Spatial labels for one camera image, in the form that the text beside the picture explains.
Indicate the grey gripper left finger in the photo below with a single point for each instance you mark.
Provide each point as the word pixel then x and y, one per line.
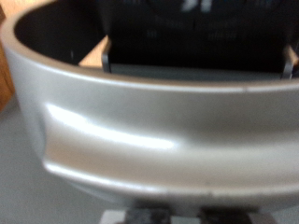
pixel 146 217

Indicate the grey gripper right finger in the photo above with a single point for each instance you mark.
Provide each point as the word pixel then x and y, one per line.
pixel 224 217

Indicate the black Keurig coffee machine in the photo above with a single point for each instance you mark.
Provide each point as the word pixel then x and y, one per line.
pixel 155 118

